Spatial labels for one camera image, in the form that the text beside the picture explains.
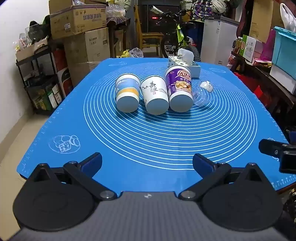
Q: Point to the wooden chair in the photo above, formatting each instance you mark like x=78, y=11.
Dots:
x=149, y=37

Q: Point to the teal plastic storage box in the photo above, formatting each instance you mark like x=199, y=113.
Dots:
x=285, y=46

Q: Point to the clear plastic lid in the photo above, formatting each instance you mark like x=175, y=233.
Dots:
x=204, y=95

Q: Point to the plain brown cardboard box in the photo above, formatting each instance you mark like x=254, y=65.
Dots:
x=90, y=45

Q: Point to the black green bicycle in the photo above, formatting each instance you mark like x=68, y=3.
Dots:
x=178, y=37

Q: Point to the dark wooden side table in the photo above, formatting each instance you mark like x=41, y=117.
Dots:
x=266, y=78

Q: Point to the white plastic bag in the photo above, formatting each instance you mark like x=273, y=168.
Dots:
x=289, y=17

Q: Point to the floral cloth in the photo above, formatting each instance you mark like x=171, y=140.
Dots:
x=205, y=9

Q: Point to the tall brown cardboard box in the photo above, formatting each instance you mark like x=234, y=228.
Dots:
x=260, y=20

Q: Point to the white patterned tissue box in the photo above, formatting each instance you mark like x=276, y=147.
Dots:
x=195, y=69

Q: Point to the blue yellow striped white cup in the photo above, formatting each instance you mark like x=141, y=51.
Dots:
x=127, y=92

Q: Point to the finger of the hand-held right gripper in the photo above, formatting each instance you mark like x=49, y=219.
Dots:
x=270, y=147
x=289, y=162

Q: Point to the black bag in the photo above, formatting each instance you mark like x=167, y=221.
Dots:
x=39, y=31

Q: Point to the black metal shelf rack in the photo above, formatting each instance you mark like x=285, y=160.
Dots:
x=37, y=76

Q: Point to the green white carton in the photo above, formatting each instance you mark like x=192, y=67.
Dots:
x=250, y=47

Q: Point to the yellow plastic toy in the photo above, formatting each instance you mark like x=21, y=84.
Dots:
x=123, y=54

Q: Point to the white ink print paper cup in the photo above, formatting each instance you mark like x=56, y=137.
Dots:
x=153, y=93

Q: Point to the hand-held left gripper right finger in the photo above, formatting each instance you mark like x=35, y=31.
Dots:
x=203, y=164

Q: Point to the pink bag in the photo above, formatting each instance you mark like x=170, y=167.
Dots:
x=269, y=46

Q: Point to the blue silicone baking mat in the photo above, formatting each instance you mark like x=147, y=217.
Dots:
x=150, y=139

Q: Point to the pack of clear bottles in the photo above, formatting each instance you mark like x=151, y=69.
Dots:
x=115, y=9

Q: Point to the clear crumpled plastic bag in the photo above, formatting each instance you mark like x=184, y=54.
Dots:
x=137, y=52

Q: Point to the orange juice bottle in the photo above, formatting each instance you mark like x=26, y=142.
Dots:
x=237, y=45

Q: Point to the purple milk tea cup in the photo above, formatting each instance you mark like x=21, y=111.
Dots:
x=178, y=89

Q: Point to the large printed cardboard box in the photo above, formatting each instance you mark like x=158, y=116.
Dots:
x=76, y=20

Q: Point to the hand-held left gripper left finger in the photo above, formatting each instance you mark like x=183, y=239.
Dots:
x=93, y=162

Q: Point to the white chest freezer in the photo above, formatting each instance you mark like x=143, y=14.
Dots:
x=218, y=39

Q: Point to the flat brown cardboard box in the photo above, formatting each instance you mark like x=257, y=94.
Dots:
x=83, y=71

